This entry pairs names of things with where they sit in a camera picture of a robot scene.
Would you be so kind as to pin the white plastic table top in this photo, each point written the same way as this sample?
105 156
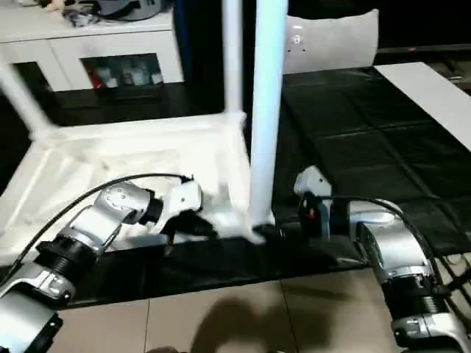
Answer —
110 147

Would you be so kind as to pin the black work mat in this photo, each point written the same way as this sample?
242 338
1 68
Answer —
368 110

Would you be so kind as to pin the white cabinet with glass doors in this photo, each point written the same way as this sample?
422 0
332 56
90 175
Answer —
110 40

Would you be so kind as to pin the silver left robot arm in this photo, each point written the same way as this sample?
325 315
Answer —
117 202

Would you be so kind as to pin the dark tangled small object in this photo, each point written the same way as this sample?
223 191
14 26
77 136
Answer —
77 18

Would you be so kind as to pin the grey cushion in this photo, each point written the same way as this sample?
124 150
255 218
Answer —
338 40

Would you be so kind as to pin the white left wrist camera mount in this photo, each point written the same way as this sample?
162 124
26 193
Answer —
184 198

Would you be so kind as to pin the pale small toy figure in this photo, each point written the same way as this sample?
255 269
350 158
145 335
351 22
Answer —
55 4

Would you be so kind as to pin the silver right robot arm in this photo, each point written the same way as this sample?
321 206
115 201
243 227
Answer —
390 239

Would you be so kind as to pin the white plastic table leg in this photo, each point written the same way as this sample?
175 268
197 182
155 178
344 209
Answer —
266 110
22 99
232 55

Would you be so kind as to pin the black box with yellow label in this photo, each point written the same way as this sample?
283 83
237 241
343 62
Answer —
202 44

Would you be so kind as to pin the white flat board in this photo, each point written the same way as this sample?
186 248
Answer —
423 92

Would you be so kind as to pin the grey rounded device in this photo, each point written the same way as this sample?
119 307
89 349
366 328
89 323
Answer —
129 9

